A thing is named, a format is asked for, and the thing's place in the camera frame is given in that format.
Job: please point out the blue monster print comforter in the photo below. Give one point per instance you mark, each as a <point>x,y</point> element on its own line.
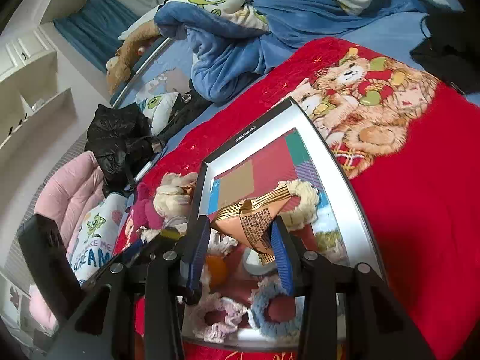
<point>236,41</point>

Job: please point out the black framed box lid tray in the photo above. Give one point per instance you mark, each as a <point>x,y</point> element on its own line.
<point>282,145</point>

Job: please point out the cream crochet scrunchie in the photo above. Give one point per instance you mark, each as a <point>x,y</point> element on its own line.
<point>306,211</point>

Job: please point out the pink crochet scrunchie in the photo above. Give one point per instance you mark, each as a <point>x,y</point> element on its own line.
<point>213,319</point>

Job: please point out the white pen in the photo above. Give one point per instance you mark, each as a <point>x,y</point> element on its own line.
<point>143,171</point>

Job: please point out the cream plush bunny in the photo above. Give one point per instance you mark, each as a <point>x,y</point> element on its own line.
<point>173,198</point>

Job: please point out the magenta plush bear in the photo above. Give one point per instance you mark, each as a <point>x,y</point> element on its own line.
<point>143,212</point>

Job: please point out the white shelf unit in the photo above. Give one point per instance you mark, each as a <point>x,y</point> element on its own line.
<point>49,92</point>

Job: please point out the orange mandarin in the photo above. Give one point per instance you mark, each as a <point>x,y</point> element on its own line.
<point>217,269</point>

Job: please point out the black plastic bag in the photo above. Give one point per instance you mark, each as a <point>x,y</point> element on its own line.
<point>122,144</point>

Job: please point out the black garment right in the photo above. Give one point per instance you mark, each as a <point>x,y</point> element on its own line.
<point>450,49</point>

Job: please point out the blue white crochet scrunchie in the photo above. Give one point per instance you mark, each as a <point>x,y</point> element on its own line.
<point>273,313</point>

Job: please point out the black clothing pile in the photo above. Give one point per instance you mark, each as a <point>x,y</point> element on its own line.
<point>186,109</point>

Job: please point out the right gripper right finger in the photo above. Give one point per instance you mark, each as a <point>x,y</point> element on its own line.
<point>377,326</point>

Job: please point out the gold triangular snack packet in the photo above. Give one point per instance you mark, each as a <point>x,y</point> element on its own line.
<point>248,221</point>

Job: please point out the round silver tin lid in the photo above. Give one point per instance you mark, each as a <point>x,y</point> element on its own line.
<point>253,266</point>

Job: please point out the small monster print pillow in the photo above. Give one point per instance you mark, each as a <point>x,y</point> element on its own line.
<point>157,109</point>

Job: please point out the brown plush toy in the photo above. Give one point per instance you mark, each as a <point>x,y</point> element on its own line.
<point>119,67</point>

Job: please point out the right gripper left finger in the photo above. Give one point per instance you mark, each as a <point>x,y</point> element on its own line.
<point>103,323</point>

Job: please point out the red teddy bear blanket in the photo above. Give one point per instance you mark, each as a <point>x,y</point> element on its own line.
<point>422,202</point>

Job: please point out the teal curtain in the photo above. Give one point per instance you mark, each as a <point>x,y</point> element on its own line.
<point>94,30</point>

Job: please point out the pink quilted jacket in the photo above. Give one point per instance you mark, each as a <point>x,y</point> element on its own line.
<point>75,189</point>

